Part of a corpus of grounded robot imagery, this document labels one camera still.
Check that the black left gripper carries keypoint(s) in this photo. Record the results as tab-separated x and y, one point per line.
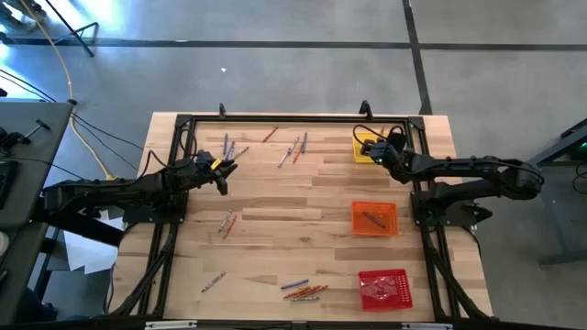
202	169

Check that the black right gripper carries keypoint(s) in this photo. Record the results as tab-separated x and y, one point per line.
390	153

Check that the grey screw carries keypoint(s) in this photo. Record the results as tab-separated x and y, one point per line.
373	219

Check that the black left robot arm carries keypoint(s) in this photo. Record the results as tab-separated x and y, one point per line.
114	190

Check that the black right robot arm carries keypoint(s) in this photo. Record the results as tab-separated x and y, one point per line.
458	165

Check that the yellow tape tag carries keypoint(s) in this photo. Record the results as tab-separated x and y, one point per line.
216	164

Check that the yellow plastic basket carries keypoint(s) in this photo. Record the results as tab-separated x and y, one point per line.
357	159

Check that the black table clamp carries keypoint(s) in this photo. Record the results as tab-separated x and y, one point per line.
365	109
222	110

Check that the orange plastic basket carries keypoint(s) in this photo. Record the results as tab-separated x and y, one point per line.
367	229

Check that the red plastic basket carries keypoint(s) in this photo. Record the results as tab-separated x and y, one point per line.
403	293

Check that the black steel beam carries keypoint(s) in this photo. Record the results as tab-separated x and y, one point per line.
82	224

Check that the white paper sheet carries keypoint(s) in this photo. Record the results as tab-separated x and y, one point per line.
85	254

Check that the dark grey desk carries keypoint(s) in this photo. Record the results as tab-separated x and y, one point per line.
558	220

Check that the grey side table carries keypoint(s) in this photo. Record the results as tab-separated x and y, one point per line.
41	114

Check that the black tripod stand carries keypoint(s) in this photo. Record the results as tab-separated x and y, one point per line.
69	28

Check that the black clamp tool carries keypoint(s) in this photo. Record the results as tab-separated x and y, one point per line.
14	137

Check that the black device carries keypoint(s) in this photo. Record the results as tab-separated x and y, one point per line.
7	183

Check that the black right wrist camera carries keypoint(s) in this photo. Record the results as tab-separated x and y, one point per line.
366	149

